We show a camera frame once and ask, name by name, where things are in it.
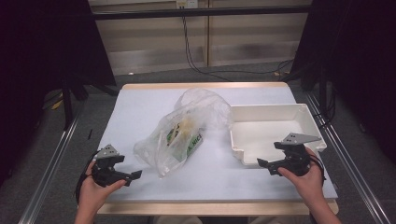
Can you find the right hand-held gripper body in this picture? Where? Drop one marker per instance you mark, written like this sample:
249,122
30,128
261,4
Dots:
294,161

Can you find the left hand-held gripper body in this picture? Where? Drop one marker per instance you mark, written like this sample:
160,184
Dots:
106,174

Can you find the white plastic bin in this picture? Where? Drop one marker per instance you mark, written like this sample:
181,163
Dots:
264,133

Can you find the green snack packet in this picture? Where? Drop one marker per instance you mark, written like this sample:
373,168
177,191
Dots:
186,149

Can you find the clear plastic bag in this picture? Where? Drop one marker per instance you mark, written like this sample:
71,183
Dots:
202,109

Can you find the person's left hand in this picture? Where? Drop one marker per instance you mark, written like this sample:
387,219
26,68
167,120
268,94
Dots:
91,196

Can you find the person's right hand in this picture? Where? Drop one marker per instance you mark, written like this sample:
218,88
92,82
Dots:
311,185

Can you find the small black stick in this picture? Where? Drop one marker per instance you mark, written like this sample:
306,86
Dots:
90,134

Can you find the person's right leg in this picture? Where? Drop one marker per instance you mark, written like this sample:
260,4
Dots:
280,221

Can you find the person's leg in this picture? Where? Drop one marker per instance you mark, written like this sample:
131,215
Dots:
280,221
180,221

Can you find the person's left leg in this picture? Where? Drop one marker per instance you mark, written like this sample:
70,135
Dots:
180,221

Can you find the yellow banana peel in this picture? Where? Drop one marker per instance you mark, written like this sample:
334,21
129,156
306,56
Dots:
187,127

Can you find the black metal stand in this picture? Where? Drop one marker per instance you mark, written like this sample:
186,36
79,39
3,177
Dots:
67,105
323,93

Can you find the yellow tape piece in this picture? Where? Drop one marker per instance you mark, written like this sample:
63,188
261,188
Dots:
57,104

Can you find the black curtain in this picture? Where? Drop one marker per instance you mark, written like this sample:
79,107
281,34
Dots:
46,46
358,62

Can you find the black horizontal bar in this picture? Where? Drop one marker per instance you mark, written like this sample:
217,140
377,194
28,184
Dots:
202,12

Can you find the metal floor rail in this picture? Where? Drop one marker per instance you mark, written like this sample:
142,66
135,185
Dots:
351,168
46,177

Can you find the white wall socket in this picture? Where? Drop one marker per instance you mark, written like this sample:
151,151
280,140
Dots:
186,3

